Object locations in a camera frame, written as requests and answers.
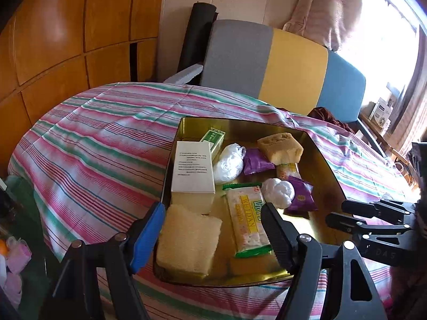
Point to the green white small box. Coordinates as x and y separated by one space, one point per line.
214 137

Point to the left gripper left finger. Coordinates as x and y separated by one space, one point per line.
76 294

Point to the pink curtain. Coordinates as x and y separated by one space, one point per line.
325 22

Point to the white plastic bag ball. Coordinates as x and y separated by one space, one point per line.
278 192

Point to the clear plastic bag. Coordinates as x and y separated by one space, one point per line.
230 164

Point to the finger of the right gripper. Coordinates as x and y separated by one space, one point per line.
388 210
388 233

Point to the white cardboard box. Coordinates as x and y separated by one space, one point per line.
193 184

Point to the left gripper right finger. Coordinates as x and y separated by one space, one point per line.
350 291

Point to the purple snack packet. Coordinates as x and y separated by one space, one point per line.
256 162
303 200

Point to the yellow small snack packet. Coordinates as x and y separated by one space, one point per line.
284 171

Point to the wooden wardrobe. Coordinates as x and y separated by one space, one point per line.
54 49

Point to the white appliance box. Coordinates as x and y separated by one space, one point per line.
380 113

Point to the gold metal tin box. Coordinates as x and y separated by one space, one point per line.
327 194

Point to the yellow sponge block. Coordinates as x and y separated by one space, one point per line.
281 148

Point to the dark red cloth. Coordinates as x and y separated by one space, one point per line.
323 114

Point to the striped bed sheet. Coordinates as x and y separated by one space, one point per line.
96 162

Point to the wooden side table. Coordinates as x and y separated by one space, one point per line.
400 161

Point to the green weidan cracker packet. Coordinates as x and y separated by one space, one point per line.
245 202

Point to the black rolled mat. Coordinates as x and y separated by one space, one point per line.
194 47

